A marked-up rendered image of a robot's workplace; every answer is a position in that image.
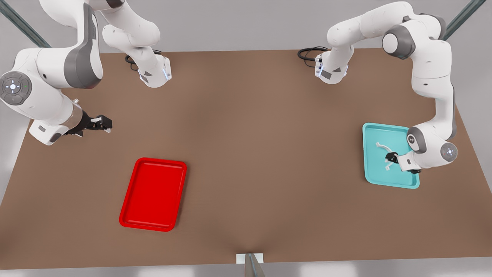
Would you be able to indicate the white drainage pipe clamp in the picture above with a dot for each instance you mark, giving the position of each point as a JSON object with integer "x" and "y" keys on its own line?
{"x": 384, "y": 148}

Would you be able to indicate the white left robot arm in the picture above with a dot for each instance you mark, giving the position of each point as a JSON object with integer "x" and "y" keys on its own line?
{"x": 430, "y": 73}

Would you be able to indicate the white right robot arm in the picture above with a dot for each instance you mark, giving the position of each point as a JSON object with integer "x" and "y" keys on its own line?
{"x": 50, "y": 61}

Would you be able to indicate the teal rectangular tray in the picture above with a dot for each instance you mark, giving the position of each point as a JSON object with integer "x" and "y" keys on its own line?
{"x": 378, "y": 169}

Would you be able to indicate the red rectangular tray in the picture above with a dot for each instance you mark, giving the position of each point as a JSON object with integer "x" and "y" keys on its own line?
{"x": 153, "y": 194}

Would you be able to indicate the silver frame post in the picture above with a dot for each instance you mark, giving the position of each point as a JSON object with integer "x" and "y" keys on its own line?
{"x": 251, "y": 265}
{"x": 463, "y": 17}
{"x": 23, "y": 27}

